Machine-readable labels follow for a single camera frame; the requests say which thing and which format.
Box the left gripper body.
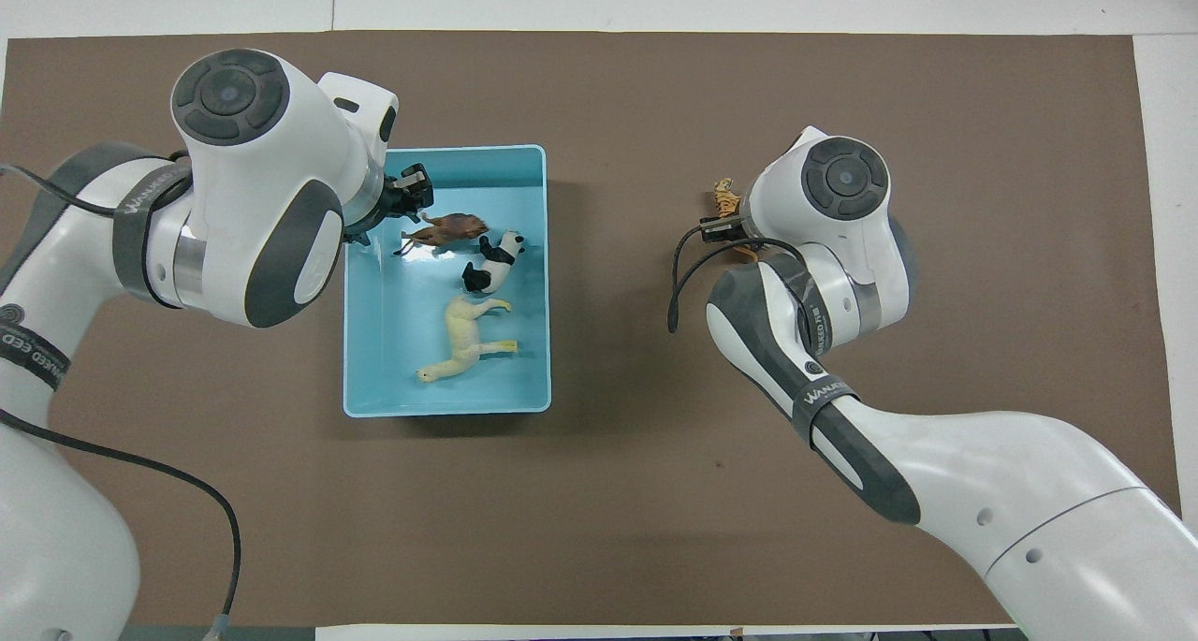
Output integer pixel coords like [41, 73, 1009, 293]
[316, 72, 401, 179]

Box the cream horse toy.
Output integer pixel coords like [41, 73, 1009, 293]
[416, 295, 519, 385]

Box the black white panda toy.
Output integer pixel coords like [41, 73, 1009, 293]
[461, 230, 526, 295]

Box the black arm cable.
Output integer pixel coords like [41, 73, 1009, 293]
[0, 162, 242, 638]
[667, 215, 808, 334]

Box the orange striped tiger toy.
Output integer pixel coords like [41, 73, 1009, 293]
[711, 179, 761, 260]

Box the light blue storage box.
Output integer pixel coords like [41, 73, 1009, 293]
[343, 144, 553, 419]

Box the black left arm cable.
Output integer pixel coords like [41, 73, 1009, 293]
[0, 162, 242, 638]

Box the brown table mat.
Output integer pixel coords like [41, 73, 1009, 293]
[0, 31, 1194, 628]

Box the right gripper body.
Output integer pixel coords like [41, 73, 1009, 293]
[746, 126, 829, 244]

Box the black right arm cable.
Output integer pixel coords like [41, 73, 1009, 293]
[667, 215, 808, 334]

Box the brown lion toy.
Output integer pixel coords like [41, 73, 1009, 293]
[393, 212, 490, 256]

